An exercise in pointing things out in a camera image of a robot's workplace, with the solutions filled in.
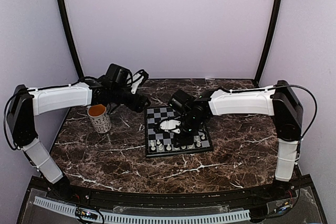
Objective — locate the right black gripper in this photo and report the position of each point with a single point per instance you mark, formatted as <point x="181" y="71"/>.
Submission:
<point x="187" y="140"/>

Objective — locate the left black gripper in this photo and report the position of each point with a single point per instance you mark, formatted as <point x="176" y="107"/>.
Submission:
<point x="137" y="104"/>

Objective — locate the black grey chessboard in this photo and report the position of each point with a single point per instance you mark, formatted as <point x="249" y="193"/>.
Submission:
<point x="163" y="135"/>

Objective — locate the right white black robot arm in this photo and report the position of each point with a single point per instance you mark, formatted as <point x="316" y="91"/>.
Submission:
<point x="278" y="101"/>

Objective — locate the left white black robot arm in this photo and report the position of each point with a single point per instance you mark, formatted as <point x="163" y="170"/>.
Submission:
<point x="118" y="85"/>

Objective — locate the white patterned mug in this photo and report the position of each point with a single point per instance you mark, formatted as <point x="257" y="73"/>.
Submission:
<point x="99" y="118"/>

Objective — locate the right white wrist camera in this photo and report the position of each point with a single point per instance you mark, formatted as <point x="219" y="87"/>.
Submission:
<point x="170" y="125"/>

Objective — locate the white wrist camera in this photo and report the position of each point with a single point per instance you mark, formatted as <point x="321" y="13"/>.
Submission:
<point x="139" y="78"/>
<point x="170" y="125"/>

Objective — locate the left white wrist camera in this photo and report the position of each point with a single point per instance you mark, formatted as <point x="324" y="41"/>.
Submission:
<point x="139" y="78"/>

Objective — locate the black front rail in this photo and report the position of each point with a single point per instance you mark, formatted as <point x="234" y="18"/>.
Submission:
<point x="245" y="198"/>

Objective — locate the white slotted cable duct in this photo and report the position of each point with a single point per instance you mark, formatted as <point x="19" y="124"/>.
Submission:
<point x="140" y="215"/>

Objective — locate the left black frame post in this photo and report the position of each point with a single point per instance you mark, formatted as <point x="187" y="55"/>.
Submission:
<point x="69" y="38"/>

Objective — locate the black frame post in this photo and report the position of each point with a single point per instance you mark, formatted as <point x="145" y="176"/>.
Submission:
<point x="268" y="40"/>
<point x="69" y="38"/>

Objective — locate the right black frame post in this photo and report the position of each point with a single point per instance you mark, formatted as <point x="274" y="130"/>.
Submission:
<point x="268" y="40"/>

